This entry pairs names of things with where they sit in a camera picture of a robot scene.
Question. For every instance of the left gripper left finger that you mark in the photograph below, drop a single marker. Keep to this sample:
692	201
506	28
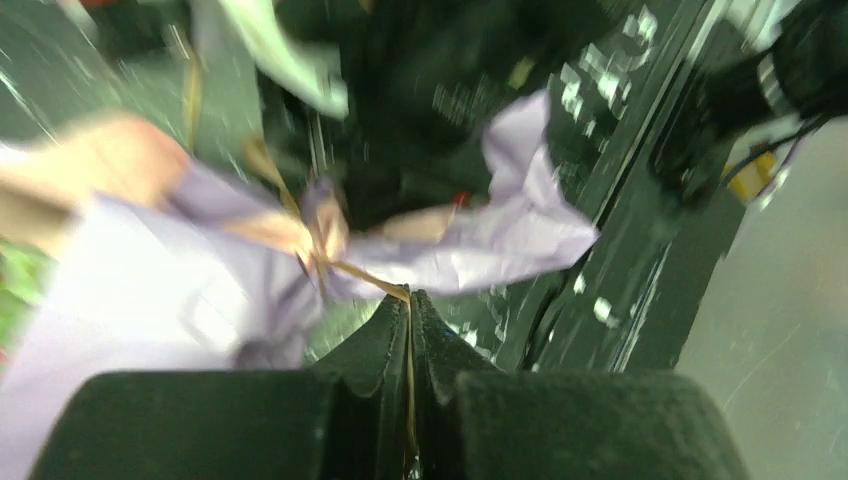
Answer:
341	418

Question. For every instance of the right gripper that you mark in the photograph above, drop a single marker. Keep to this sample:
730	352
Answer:
422	80

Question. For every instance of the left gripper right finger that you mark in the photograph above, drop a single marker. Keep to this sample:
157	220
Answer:
475	421

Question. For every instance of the brown ribbon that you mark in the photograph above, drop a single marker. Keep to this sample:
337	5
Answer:
261	163

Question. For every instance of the purple flower bouquet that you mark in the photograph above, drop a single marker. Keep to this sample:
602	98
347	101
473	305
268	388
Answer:
220	268

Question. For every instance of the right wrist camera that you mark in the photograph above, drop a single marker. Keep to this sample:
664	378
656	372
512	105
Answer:
309	71

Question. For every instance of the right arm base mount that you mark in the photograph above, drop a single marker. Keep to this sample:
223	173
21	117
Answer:
803	73

